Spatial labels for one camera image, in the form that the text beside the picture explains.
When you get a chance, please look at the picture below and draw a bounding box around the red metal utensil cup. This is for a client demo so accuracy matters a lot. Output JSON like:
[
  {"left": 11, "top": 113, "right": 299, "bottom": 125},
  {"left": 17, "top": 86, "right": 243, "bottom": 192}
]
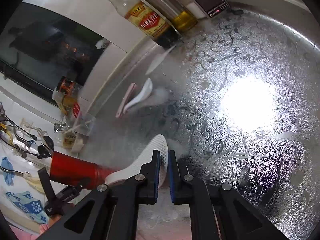
[{"left": 49, "top": 152, "right": 116, "bottom": 190}]

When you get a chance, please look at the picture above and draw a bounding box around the white dotted rice paddle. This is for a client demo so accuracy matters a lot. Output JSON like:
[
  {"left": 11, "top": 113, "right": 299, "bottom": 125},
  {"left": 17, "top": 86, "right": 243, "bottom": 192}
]
[{"left": 105, "top": 134, "right": 168, "bottom": 188}]

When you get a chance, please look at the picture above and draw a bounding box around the pink plastic utensil handle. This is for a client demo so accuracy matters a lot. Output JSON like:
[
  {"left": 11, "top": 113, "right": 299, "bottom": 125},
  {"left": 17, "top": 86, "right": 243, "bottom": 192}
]
[{"left": 116, "top": 83, "right": 137, "bottom": 118}]

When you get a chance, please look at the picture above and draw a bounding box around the black plastic ladle spoon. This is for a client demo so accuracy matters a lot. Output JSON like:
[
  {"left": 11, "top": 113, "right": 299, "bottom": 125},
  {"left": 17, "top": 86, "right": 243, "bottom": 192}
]
[{"left": 37, "top": 135, "right": 54, "bottom": 159}]

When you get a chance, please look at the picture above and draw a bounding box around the dark kitchen window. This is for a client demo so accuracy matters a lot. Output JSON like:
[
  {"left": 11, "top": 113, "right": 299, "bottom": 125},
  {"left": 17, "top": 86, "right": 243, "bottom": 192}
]
[{"left": 1, "top": 2, "right": 112, "bottom": 103}]

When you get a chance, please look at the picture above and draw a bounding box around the blue floral cloth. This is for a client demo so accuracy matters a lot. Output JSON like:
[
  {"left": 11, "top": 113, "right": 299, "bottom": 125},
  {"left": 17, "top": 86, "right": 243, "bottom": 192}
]
[{"left": 5, "top": 191, "right": 49, "bottom": 224}]

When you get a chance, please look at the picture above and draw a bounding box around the clear plastic organizer tray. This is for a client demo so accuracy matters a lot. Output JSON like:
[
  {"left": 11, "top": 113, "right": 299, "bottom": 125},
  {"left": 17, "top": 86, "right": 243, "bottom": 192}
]
[{"left": 62, "top": 113, "right": 96, "bottom": 155}]

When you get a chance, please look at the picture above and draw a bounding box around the black lid spice jar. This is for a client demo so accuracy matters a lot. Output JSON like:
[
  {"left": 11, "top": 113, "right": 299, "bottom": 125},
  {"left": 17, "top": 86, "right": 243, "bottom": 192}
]
[{"left": 52, "top": 76, "right": 82, "bottom": 108}]

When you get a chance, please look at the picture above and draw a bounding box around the stainless steel oil dispenser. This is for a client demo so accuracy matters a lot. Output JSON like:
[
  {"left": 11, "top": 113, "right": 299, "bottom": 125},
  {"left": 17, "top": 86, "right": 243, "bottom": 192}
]
[{"left": 145, "top": 0, "right": 198, "bottom": 34}]

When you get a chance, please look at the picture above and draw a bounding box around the vinegar bottle yellow cap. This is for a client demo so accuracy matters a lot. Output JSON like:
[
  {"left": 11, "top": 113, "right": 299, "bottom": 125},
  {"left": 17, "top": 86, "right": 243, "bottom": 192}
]
[{"left": 108, "top": 0, "right": 180, "bottom": 49}]

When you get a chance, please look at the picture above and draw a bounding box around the red lid seasoning container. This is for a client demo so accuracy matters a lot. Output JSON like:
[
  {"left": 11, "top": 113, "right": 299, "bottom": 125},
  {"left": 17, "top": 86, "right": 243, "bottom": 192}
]
[{"left": 177, "top": 0, "right": 206, "bottom": 20}]

